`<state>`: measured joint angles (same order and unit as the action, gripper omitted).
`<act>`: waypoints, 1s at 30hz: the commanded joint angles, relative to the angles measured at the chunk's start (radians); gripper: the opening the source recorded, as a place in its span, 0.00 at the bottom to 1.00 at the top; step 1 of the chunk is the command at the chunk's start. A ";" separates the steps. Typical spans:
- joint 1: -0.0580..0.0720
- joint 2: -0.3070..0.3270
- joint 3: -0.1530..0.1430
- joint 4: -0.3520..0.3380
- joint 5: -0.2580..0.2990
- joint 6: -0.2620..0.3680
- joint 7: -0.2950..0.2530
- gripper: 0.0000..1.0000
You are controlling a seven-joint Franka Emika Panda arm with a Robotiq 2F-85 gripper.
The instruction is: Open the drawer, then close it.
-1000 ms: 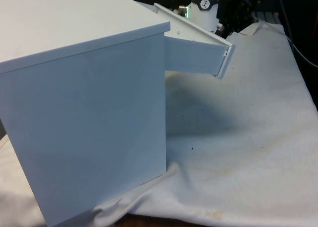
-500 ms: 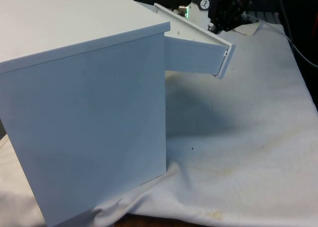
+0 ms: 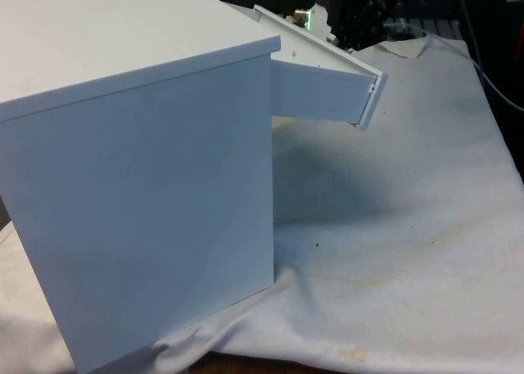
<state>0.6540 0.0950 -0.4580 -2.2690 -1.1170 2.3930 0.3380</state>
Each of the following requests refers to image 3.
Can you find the white drawer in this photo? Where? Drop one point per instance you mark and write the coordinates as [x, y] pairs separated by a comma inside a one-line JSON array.
[[319, 91]]

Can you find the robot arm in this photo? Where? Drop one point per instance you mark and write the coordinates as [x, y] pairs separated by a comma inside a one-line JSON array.
[[319, 19]]

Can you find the white chest of drawers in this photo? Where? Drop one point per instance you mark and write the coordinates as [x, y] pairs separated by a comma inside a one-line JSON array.
[[143, 186]]

